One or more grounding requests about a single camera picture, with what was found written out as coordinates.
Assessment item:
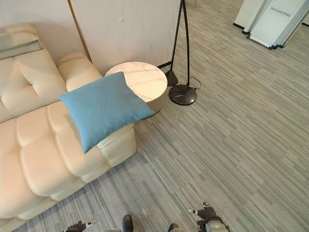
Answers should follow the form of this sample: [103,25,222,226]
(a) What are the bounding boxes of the robot dark left foot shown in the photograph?
[122,215,134,232]

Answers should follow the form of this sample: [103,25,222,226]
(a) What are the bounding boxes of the wooden edged white partition panel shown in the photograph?
[67,0,183,76]

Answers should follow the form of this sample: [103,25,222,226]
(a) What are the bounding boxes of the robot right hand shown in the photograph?
[187,202,217,225]

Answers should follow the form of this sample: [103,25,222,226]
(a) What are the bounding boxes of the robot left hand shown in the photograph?
[64,218,98,232]

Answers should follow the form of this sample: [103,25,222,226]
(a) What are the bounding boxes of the black arched floor lamp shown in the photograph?
[165,0,199,106]

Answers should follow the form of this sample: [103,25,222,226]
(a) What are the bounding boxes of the round white marble side table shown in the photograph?
[104,61,168,119]

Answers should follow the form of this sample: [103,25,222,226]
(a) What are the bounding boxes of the cream leather sofa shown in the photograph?
[0,23,136,220]

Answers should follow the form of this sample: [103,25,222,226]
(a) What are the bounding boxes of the white folded display boards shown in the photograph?
[233,0,309,50]

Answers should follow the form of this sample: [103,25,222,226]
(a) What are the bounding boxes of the black lamp power cable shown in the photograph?
[189,76,201,90]

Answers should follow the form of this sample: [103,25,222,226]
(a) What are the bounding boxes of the blue square cushion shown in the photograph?
[58,72,155,154]

